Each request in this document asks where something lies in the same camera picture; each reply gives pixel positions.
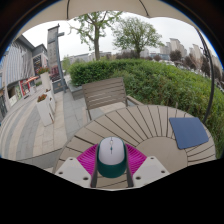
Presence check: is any round-crowned green tree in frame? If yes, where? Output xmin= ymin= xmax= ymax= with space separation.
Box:
xmin=113 ymin=16 xmax=164 ymax=60

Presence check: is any white planter with red flowers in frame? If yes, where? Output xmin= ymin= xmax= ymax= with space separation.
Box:
xmin=37 ymin=66 xmax=53 ymax=93
xmin=35 ymin=93 xmax=56 ymax=128

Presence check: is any slatted wooden chair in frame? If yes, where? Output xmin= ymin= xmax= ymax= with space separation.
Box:
xmin=81 ymin=77 xmax=144 ymax=123

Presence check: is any tall grey sign pillar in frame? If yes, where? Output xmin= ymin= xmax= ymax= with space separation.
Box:
xmin=46 ymin=23 xmax=67 ymax=95

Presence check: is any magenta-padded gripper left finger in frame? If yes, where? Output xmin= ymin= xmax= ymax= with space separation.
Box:
xmin=54 ymin=143 xmax=100 ymax=189

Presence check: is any blue rectangular mouse pad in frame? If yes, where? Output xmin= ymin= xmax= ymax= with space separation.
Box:
xmin=168 ymin=116 xmax=210 ymax=150

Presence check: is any long green hedge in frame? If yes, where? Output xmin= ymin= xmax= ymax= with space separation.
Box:
xmin=69 ymin=58 xmax=224 ymax=158

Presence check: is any beige patio umbrella canopy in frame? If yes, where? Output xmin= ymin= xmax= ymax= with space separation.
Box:
xmin=19 ymin=0 xmax=208 ymax=38

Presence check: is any bare-trunked leafy tree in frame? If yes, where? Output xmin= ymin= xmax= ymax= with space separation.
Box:
xmin=69 ymin=10 xmax=123 ymax=62

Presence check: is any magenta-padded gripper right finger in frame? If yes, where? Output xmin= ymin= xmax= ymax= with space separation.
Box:
xmin=125 ymin=143 xmax=171 ymax=188

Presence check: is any white and teal computer mouse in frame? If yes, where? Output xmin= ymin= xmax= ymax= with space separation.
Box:
xmin=95 ymin=135 xmax=128 ymax=179

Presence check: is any dark curved umbrella pole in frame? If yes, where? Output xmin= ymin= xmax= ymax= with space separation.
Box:
xmin=194 ymin=28 xmax=216 ymax=125

